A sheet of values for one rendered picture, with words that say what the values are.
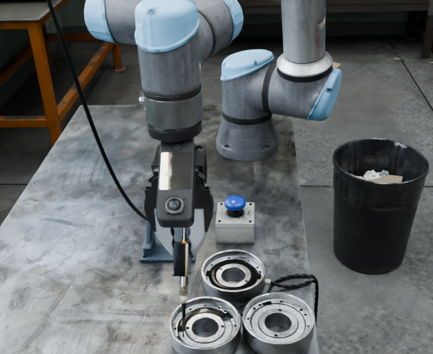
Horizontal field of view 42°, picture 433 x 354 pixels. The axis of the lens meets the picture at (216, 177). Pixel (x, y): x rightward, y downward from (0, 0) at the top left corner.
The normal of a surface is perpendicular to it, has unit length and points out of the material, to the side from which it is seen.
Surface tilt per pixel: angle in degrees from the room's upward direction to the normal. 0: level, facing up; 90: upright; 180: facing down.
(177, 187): 32
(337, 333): 0
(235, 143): 72
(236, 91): 90
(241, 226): 90
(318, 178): 0
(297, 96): 101
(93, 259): 0
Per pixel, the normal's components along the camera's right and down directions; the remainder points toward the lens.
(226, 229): -0.07, 0.52
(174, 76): 0.22, 0.50
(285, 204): -0.04, -0.86
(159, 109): -0.37, 0.49
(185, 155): -0.04, -0.45
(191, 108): 0.66, 0.37
